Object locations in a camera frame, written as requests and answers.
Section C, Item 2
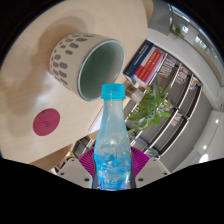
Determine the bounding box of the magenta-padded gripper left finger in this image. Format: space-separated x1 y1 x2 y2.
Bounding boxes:
57 147 101 190

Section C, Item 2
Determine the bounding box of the small green potted plant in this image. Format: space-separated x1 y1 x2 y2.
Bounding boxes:
169 23 185 39

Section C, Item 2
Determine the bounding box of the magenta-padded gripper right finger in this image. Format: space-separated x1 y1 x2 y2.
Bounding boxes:
128 146 172 189

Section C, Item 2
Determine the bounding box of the spotted beige ceramic mug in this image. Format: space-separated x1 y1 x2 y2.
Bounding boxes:
49 32 127 102

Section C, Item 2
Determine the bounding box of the round red coaster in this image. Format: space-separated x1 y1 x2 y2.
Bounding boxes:
32 108 62 137

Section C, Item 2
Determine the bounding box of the dark blue book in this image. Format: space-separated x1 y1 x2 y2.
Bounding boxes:
123 40 155 84

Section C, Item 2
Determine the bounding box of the clear bottle with blue cap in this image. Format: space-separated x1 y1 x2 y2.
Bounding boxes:
93 83 134 192

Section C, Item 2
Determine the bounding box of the pink book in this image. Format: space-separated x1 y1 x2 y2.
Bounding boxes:
145 53 167 88

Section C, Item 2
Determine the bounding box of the grey bookshelf unit with books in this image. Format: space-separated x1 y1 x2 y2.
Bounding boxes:
124 54 214 174

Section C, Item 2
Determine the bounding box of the red book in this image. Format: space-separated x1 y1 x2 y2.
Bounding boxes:
133 48 160 84
139 50 164 86

